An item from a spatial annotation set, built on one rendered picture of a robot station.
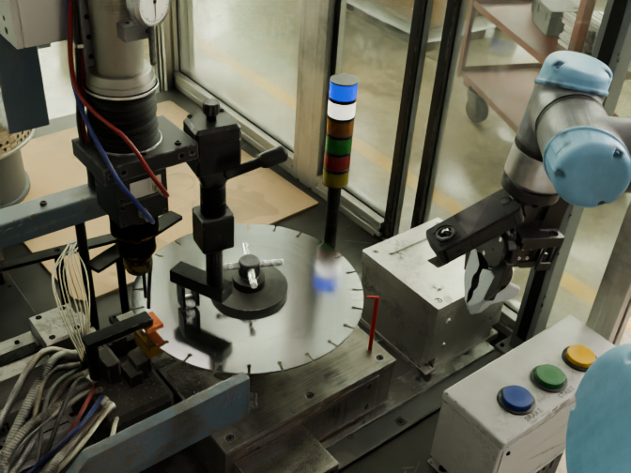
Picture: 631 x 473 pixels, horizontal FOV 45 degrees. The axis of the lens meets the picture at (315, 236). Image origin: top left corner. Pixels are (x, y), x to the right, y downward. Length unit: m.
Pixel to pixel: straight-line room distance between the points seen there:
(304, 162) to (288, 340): 0.73
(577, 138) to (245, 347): 0.50
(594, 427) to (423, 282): 0.75
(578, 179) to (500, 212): 0.18
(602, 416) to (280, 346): 0.59
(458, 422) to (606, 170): 0.45
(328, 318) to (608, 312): 0.44
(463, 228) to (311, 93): 0.76
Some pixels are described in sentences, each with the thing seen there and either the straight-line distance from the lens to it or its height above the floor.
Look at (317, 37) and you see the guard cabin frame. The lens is 1.56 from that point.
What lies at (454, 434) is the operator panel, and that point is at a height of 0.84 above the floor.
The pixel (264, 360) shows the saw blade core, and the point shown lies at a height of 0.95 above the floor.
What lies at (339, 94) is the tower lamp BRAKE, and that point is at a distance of 1.22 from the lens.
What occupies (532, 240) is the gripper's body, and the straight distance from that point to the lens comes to 0.97.
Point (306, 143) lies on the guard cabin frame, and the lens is 1.67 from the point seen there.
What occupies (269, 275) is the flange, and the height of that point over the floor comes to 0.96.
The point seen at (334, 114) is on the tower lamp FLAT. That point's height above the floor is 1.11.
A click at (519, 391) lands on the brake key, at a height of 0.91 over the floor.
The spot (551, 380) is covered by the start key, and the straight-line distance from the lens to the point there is 1.12.
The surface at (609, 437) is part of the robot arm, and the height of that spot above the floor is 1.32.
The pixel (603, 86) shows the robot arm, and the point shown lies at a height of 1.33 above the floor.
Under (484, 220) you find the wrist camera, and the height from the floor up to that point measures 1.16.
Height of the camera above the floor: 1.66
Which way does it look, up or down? 36 degrees down
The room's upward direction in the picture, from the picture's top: 4 degrees clockwise
